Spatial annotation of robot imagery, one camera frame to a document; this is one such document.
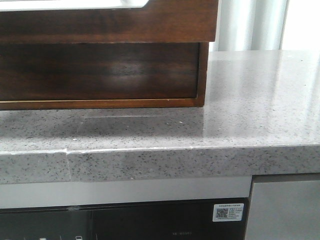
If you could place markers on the wooden drawer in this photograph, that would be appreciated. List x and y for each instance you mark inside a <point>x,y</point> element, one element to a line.
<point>159,21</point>
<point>100,72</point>

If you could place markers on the dark wooden drawer cabinet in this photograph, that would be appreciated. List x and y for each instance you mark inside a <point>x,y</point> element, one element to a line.
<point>202,75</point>

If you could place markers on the black glass built-in appliance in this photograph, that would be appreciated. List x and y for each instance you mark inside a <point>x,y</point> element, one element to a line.
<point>157,220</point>

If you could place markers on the white QR code sticker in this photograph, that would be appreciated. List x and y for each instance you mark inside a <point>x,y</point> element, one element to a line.
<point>228,212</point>

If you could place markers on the white curtain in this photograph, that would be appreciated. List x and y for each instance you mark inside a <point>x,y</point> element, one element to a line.
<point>245,25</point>

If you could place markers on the grey cabinet door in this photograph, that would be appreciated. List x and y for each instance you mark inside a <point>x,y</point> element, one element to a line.
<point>284,207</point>

